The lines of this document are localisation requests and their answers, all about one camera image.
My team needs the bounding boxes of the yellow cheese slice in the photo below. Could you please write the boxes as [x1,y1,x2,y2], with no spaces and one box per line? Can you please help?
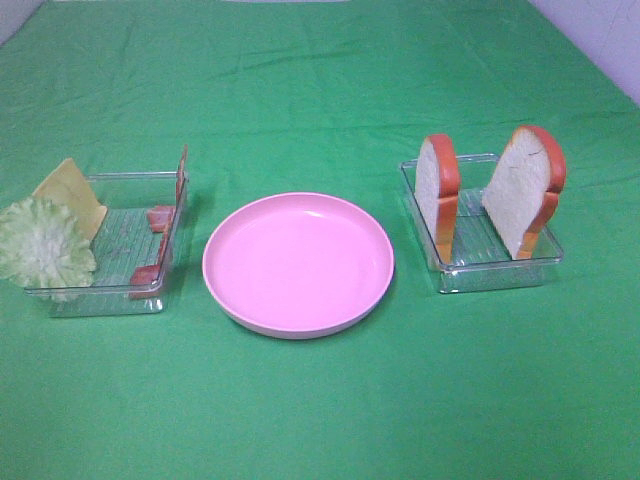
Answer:
[32,158,108,241]

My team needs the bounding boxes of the green lettuce leaf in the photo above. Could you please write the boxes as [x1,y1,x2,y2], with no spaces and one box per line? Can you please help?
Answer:
[1,196,97,290]

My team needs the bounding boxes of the clear left ingredient tray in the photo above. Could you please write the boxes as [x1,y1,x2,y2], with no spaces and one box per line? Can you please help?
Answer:
[24,171,188,317]

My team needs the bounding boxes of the bread slice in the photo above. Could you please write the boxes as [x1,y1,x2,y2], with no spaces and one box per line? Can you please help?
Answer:
[414,133,461,264]
[482,125,567,260]

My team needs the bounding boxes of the pink round plate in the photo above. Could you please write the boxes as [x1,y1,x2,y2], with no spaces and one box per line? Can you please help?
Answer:
[202,192,394,339]

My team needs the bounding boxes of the clear right bread tray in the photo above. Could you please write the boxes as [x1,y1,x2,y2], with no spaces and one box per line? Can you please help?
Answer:
[399,153,564,294]

